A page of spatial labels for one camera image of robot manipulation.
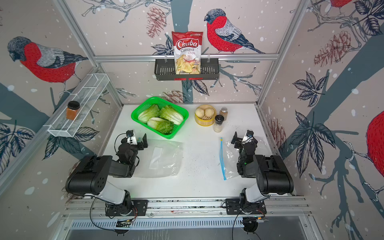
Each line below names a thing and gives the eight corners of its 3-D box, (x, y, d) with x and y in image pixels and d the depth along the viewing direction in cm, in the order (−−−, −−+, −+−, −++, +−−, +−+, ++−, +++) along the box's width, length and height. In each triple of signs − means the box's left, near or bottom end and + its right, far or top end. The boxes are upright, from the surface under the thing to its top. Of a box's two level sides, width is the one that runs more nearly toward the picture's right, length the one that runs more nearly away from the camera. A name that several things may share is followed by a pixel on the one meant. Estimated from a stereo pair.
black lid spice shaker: (213, 132, 105) (215, 122, 95) (213, 125, 109) (214, 114, 100) (222, 132, 105) (224, 122, 95) (221, 125, 109) (223, 114, 100)
